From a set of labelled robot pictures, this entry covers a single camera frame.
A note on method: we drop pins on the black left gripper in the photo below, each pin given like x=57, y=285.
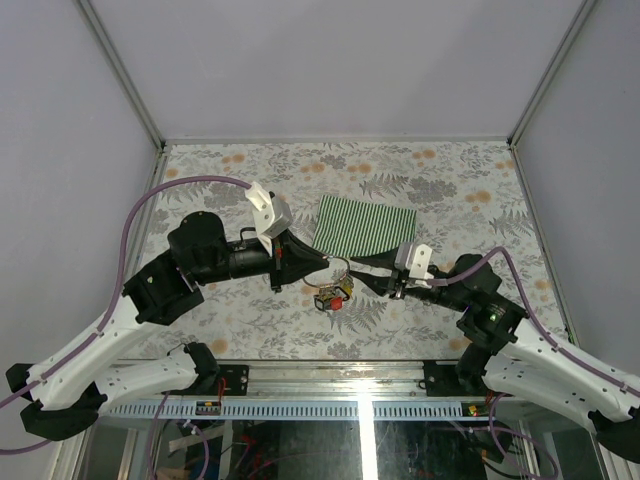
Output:
x=294, y=259

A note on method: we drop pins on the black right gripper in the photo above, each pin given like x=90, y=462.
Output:
x=394, y=286

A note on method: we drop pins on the red key tag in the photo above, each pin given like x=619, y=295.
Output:
x=336, y=303

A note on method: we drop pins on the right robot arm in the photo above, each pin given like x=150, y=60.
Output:
x=510, y=350

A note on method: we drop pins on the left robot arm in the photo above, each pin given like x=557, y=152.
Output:
x=67, y=393

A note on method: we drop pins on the silver keys bunch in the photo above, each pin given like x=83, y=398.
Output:
x=323, y=298

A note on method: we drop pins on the floral tablecloth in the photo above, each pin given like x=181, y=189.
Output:
x=467, y=197

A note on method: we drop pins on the green white striped cloth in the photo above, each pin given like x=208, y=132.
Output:
x=352, y=228

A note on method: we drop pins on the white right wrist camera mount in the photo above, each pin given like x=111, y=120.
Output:
x=414, y=259

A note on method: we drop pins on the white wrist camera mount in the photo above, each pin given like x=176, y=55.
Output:
x=271, y=215
x=414, y=259

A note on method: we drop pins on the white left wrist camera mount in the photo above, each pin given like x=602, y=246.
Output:
x=271, y=215

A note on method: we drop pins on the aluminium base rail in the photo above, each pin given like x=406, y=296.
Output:
x=322, y=390

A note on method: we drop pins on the left aluminium frame post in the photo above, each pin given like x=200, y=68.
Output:
x=114, y=61

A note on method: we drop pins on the aluminium frame post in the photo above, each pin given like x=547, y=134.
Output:
x=114, y=61
x=561, y=52

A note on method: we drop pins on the right aluminium frame post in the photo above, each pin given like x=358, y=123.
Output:
x=561, y=52

